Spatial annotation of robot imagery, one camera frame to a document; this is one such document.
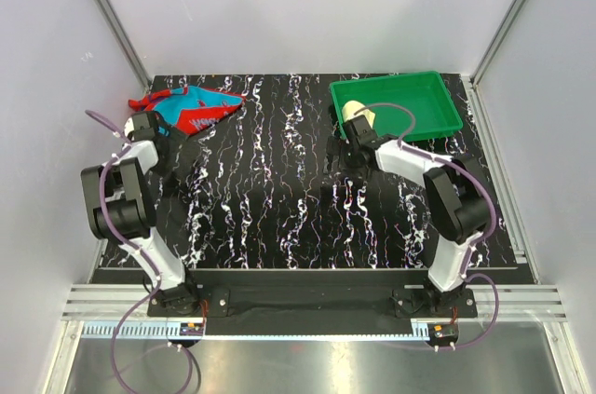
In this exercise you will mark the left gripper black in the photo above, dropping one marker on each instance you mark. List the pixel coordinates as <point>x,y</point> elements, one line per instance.
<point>175,142</point>

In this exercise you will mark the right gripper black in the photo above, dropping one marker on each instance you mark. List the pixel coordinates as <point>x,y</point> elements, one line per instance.
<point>338,146</point>

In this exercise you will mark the red and blue towel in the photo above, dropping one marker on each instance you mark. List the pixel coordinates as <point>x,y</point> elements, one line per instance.
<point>189,109</point>

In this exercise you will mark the teal and yellow towel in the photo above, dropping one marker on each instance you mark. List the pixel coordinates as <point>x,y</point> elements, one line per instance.
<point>353,109</point>

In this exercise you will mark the green plastic tray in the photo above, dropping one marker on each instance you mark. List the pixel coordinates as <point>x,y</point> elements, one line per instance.
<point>397,99</point>

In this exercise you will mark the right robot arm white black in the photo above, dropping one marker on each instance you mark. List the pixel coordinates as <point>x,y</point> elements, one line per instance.
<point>460,206</point>

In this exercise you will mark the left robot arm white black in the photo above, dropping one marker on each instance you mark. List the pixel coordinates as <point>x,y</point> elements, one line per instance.
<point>120,208</point>

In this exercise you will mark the black marble pattern mat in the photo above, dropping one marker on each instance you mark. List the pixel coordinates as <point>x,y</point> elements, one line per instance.
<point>259,191</point>

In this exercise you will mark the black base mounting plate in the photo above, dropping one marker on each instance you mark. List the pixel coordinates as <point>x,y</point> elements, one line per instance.
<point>403,293</point>

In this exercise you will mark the left aluminium frame post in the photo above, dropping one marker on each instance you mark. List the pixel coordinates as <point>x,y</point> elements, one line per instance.
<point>122,39</point>

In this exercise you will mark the aluminium frame post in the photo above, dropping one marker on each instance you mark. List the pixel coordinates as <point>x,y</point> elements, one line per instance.
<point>122,39</point>
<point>506,24</point>

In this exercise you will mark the slotted cable duct rail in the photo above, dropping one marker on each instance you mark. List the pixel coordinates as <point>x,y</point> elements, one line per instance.
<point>187,330</point>

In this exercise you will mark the right aluminium frame post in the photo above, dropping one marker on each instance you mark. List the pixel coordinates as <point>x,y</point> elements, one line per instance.
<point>506,24</point>

